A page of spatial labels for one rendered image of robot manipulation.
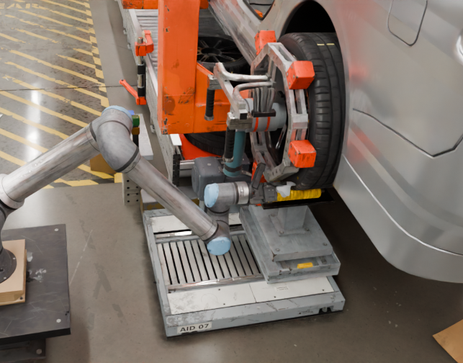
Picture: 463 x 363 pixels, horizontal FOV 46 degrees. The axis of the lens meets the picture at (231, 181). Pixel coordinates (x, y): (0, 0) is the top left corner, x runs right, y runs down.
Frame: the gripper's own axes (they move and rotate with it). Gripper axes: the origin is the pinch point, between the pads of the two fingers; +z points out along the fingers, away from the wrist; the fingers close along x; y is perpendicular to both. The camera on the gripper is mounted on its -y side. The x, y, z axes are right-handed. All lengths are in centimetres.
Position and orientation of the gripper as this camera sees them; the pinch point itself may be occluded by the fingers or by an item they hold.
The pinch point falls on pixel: (291, 183)
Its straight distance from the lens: 226.2
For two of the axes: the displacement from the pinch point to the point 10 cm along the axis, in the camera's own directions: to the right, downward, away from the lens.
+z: 9.6, -0.8, 2.6
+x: 2.4, -1.7, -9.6
